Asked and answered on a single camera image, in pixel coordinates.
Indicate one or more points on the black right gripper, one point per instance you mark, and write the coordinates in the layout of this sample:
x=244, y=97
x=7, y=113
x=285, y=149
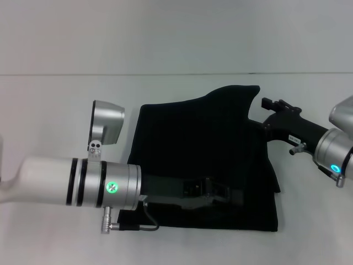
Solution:
x=292, y=127

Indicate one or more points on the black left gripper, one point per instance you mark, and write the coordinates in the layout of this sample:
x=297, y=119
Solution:
x=182, y=190

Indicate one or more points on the black shirt with FREE print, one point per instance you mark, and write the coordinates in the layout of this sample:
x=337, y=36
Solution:
x=207, y=154

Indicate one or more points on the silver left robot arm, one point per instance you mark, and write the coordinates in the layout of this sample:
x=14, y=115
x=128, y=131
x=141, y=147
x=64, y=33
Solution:
x=69, y=182

